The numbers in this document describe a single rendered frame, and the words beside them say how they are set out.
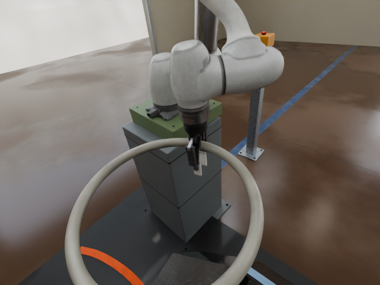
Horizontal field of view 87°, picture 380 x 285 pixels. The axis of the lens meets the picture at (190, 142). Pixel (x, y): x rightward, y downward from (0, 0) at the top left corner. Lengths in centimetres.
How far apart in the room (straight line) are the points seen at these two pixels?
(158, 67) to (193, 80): 47
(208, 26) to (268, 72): 43
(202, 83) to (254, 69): 13
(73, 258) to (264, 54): 63
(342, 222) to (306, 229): 26
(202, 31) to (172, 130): 43
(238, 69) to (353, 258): 142
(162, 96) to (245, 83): 53
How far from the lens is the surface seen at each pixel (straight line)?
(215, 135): 114
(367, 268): 170
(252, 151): 209
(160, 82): 96
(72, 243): 57
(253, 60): 54
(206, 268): 63
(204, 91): 52
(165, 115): 100
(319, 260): 161
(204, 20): 91
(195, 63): 49
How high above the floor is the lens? 136
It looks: 36 degrees down
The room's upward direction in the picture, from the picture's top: 7 degrees counter-clockwise
